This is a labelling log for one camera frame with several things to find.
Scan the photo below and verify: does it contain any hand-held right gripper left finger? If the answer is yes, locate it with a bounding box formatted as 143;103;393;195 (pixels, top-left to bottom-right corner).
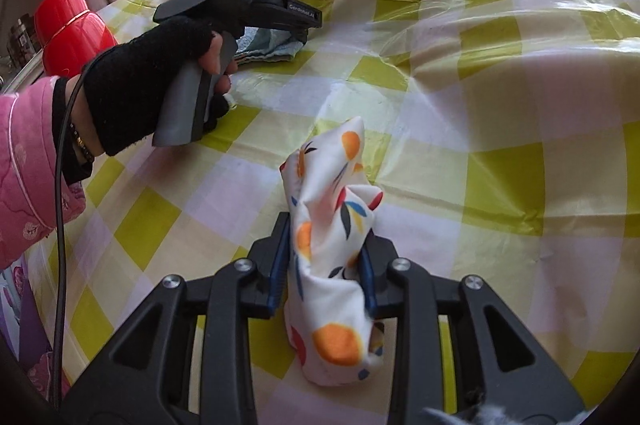
60;211;293;425

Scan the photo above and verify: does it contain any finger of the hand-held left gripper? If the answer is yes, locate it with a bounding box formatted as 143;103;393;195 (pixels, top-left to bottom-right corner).
280;25;310;46

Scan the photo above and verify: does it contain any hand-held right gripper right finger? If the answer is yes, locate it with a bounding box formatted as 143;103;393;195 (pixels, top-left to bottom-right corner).
357;230;587;425

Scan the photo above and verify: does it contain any light blue towel cloth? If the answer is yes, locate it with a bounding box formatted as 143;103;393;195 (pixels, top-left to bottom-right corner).
234;27;306;66

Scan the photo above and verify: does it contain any white cloth with orange print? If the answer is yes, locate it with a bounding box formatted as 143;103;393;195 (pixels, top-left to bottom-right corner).
279;116;386;387

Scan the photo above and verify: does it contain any white purple cardboard box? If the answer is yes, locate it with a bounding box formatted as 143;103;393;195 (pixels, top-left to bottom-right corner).
0;255;53;373

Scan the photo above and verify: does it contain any person's left forearm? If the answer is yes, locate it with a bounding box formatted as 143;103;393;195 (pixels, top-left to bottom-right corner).
0;75;96;271

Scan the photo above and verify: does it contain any person's left hand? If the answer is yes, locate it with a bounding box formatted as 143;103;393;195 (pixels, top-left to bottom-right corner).
82;15;240;157

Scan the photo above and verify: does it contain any red thermos bottle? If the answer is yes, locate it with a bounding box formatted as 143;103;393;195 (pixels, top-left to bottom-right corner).
34;0;120;78

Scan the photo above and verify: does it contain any yellow checked plastic tablecloth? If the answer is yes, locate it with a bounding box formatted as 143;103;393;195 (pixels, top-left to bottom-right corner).
20;0;640;411

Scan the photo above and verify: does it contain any cream carved sideboard cabinet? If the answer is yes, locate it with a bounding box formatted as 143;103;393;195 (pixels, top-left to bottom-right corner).
0;50;46;93

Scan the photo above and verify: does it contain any person's pink quilted clothing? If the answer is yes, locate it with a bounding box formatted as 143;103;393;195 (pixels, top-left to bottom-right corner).
27;347;68;401

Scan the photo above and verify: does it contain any beaded bracelet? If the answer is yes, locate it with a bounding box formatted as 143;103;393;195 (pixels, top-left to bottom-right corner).
69;122;96;163

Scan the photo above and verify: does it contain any black cable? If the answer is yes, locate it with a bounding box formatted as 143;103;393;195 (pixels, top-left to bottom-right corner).
50;50;108;411

